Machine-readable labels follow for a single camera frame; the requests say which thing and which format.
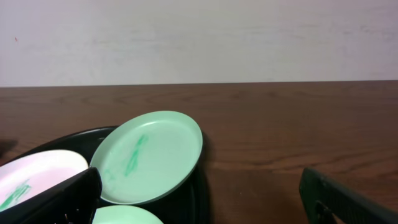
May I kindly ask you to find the round black tray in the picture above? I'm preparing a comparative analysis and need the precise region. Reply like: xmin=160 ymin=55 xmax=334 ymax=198
xmin=15 ymin=126 xmax=211 ymax=224

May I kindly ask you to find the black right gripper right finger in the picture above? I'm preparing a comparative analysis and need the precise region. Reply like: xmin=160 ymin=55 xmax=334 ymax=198
xmin=299 ymin=167 xmax=397 ymax=224

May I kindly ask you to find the green plate far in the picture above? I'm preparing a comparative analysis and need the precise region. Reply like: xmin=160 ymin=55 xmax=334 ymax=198
xmin=90 ymin=111 xmax=203 ymax=205

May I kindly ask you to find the white plate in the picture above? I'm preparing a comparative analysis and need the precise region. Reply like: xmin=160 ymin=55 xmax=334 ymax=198
xmin=1 ymin=149 xmax=88 ymax=211

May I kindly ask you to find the green plate near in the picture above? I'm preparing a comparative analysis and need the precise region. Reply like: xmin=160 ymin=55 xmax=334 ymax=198
xmin=92 ymin=205 xmax=163 ymax=224

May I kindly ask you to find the green plate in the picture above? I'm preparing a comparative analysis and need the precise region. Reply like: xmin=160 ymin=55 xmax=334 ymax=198
xmin=90 ymin=111 xmax=203 ymax=205
xmin=92 ymin=205 xmax=163 ymax=224

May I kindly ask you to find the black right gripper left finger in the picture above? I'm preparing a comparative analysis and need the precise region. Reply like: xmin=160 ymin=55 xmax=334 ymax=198
xmin=1 ymin=167 xmax=102 ymax=224

